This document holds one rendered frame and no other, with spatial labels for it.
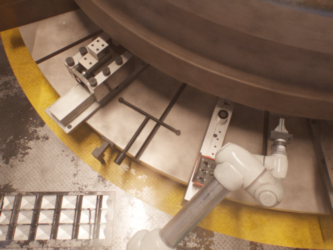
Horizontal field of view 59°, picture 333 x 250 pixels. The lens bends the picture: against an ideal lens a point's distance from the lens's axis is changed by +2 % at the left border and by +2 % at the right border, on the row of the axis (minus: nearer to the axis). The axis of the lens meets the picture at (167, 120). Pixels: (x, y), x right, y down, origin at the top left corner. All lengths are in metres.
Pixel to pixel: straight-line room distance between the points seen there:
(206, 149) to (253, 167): 0.89
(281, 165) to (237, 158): 0.61
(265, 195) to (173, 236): 0.45
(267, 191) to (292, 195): 1.39
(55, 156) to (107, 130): 0.63
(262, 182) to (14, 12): 2.71
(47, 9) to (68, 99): 1.06
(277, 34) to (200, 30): 0.51
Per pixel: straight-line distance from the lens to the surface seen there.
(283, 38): 1.53
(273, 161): 1.83
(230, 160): 1.26
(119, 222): 2.71
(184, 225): 1.37
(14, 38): 3.75
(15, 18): 3.31
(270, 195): 1.24
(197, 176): 1.94
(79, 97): 2.58
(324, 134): 2.61
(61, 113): 2.56
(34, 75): 3.39
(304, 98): 1.95
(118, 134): 2.54
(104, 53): 2.36
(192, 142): 2.51
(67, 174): 2.87
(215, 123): 2.19
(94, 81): 2.32
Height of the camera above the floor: 2.68
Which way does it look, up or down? 67 degrees down
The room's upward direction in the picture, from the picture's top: 4 degrees clockwise
